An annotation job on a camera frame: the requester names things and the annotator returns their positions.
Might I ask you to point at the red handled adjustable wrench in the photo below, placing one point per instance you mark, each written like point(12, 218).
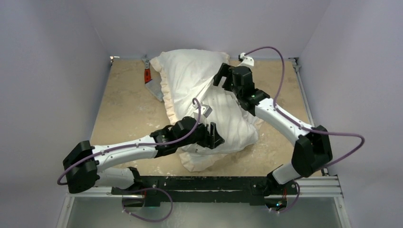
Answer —
point(147, 71)

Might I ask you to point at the white pillow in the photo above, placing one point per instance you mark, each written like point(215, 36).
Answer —
point(236, 126)

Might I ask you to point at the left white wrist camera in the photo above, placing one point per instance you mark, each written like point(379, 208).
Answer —
point(205, 111)

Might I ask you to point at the grey pillow with cream ruffle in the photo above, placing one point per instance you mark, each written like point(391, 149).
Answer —
point(188, 74)

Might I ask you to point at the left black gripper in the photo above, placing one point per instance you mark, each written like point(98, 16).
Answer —
point(214, 139)

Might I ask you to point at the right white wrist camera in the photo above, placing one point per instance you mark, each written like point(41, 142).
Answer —
point(245, 60)

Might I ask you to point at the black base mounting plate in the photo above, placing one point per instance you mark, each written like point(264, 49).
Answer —
point(243, 189)

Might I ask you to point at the clear plastic screw box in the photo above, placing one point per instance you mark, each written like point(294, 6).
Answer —
point(155, 89)

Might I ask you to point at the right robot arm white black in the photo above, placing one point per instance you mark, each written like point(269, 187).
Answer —
point(311, 145)

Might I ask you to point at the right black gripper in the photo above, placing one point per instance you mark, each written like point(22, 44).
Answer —
point(229, 80)

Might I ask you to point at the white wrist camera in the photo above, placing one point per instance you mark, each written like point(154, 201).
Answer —
point(205, 111)
point(245, 60)

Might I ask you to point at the aluminium frame rail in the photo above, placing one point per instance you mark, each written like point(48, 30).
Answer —
point(306, 187)

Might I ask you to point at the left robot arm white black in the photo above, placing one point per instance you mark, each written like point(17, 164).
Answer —
point(88, 166)

